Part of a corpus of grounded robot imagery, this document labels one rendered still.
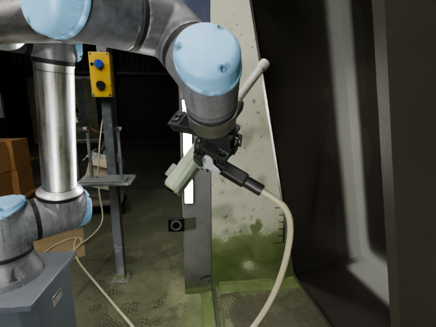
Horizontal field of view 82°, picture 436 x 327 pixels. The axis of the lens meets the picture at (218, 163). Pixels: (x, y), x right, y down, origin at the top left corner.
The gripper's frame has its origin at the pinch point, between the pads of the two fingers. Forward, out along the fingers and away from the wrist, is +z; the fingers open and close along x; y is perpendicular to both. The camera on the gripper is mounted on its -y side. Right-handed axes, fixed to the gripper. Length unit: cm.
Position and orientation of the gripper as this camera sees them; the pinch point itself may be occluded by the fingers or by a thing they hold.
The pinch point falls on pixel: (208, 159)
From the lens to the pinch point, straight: 66.5
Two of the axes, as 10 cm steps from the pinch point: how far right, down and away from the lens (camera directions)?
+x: 5.4, -7.8, 3.3
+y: 8.4, 4.8, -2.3
